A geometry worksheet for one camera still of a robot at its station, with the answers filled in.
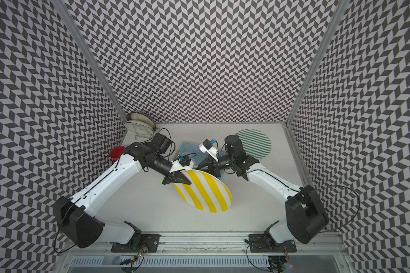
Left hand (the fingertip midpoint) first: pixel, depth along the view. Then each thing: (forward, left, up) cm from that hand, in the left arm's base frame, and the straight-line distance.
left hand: (187, 181), depth 69 cm
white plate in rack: (+41, +33, -9) cm, 54 cm away
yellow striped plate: (-4, -8, -1) cm, 9 cm away
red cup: (+23, +44, -13) cm, 51 cm away
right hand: (+2, -4, +2) cm, 5 cm away
